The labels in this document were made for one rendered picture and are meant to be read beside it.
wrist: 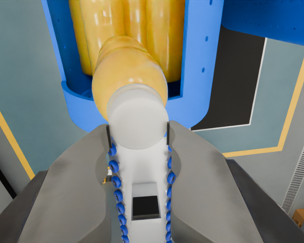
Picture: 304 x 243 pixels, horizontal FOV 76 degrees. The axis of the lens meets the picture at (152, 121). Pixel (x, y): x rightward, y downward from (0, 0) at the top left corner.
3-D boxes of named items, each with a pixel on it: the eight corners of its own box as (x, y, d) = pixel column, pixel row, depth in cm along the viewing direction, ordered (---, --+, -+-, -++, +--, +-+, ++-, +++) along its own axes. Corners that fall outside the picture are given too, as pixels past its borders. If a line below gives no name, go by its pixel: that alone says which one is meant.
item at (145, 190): (131, 188, 78) (131, 225, 65) (131, 181, 76) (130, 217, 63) (157, 186, 79) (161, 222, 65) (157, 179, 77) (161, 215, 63)
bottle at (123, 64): (135, 24, 27) (170, 47, 11) (152, 71, 31) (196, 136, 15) (89, 44, 27) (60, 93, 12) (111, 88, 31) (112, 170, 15)
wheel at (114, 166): (115, 176, 66) (120, 173, 67) (114, 166, 64) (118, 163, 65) (108, 169, 69) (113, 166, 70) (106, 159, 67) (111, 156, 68)
